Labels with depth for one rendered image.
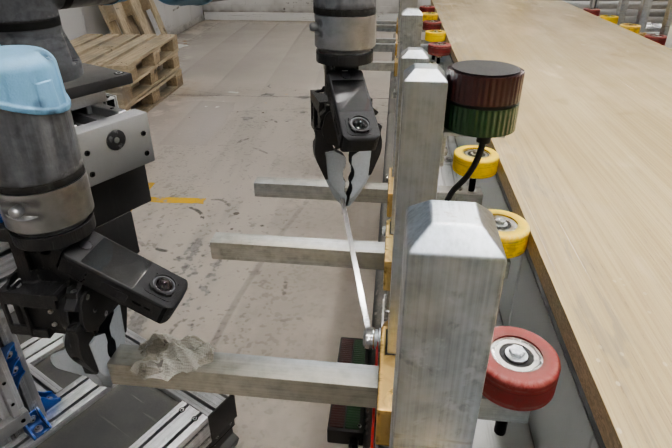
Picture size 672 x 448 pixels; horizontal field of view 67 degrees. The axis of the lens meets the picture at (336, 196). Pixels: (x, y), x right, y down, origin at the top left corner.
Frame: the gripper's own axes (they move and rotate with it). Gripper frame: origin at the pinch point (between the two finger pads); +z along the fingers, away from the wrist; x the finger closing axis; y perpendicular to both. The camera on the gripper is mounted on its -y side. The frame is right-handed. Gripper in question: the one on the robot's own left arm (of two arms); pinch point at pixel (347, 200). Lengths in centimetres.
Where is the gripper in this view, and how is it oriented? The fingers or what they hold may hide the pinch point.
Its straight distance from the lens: 70.9
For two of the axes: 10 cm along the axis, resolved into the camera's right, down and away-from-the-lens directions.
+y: -2.3, -4.5, 8.6
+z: 0.0, 8.9, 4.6
